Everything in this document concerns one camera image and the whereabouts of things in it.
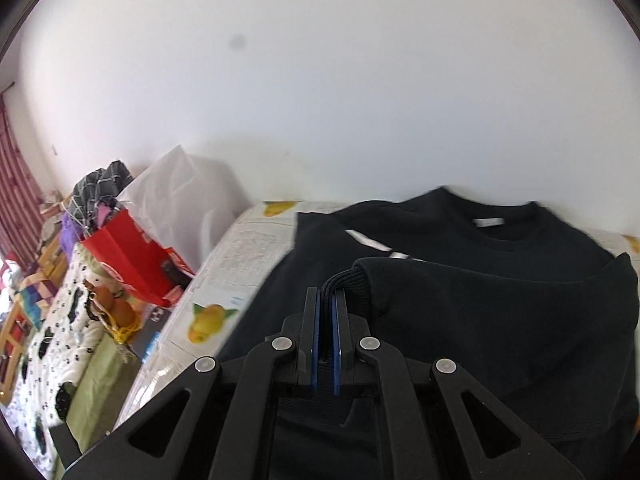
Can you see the fruit print table cover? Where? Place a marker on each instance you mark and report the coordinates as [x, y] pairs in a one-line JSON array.
[[225, 286]]

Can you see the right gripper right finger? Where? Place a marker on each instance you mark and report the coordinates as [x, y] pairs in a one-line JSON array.
[[436, 421]]

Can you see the grey plaid cloth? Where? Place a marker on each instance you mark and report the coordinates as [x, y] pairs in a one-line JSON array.
[[102, 186]]

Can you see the red striped curtain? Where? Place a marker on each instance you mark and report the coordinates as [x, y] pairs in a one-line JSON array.
[[21, 221]]

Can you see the red paper bag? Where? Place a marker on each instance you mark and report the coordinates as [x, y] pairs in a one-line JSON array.
[[143, 267]]

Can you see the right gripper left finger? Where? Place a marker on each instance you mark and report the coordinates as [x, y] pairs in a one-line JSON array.
[[215, 419]]

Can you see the brown gourd ornament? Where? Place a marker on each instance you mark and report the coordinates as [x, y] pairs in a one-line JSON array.
[[113, 312]]

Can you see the green bed sheet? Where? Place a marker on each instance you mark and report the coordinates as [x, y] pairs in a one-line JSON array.
[[101, 393]]

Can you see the black sweatshirt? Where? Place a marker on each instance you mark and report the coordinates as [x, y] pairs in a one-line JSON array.
[[534, 309]]

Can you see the white Miniso paper bag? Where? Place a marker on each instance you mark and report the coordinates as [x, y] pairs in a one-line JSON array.
[[185, 203]]

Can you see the black white spotted blanket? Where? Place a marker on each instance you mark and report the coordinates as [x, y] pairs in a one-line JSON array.
[[56, 359]]

